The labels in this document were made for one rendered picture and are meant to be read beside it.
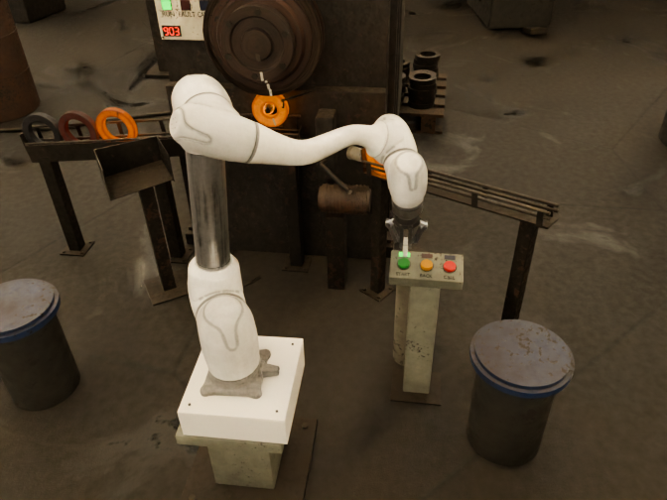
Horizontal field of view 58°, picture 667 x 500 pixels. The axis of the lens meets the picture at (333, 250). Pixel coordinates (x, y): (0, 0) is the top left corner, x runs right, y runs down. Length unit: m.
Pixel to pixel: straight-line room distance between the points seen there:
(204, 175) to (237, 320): 0.40
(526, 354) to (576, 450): 0.49
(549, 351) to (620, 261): 1.31
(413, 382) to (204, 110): 1.38
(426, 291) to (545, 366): 0.44
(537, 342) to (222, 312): 1.01
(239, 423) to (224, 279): 0.41
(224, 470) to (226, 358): 0.52
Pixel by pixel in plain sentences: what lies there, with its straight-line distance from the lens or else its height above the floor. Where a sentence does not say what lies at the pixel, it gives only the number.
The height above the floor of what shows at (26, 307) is 0.43.
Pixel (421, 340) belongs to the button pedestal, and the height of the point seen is 0.29.
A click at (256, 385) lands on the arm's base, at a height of 0.48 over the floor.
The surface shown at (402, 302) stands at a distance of 2.26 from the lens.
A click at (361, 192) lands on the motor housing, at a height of 0.52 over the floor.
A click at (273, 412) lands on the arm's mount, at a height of 0.46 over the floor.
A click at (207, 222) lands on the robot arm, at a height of 0.92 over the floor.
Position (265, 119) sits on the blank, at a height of 0.77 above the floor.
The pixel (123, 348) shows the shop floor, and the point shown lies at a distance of 2.73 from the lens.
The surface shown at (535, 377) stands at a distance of 1.95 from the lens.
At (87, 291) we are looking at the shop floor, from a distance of 3.10.
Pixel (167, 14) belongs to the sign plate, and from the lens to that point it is 2.73.
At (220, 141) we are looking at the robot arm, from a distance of 1.38.
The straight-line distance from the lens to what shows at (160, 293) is 2.94.
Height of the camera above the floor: 1.82
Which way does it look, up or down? 36 degrees down
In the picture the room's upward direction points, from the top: 2 degrees counter-clockwise
